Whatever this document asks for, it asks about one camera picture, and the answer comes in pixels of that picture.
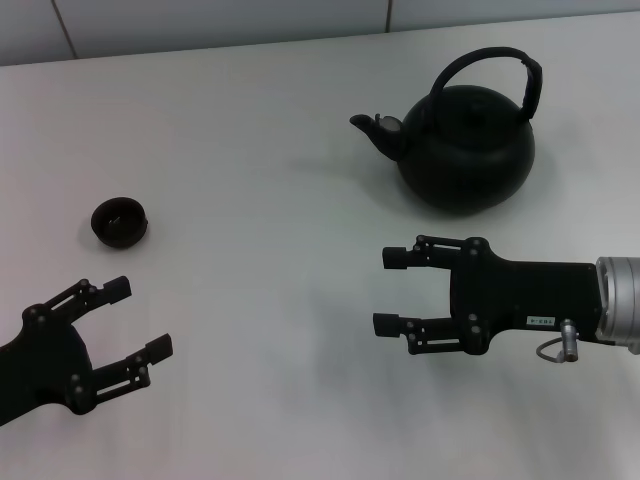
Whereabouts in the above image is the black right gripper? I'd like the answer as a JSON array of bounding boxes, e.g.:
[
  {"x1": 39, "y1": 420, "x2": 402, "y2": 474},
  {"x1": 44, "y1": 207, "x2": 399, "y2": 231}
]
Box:
[{"x1": 372, "y1": 234, "x2": 601, "y2": 356}]

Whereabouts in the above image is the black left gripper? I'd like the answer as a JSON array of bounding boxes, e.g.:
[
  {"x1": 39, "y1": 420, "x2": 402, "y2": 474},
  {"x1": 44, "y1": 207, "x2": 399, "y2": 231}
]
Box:
[{"x1": 0, "y1": 275, "x2": 174, "y2": 426}]

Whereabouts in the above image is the small black teacup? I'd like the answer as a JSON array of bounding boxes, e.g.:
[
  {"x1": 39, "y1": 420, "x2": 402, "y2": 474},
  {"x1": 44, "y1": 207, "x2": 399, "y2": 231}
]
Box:
[{"x1": 90, "y1": 196, "x2": 151, "y2": 249}]

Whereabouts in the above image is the black round teapot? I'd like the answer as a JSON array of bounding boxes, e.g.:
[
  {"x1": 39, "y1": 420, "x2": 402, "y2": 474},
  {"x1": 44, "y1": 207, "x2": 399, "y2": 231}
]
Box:
[{"x1": 348, "y1": 45, "x2": 545, "y2": 218}]

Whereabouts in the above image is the right gripper connector cable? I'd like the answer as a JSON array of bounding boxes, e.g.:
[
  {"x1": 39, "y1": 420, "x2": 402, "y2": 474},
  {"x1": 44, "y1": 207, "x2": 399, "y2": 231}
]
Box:
[{"x1": 535, "y1": 318, "x2": 580, "y2": 362}]

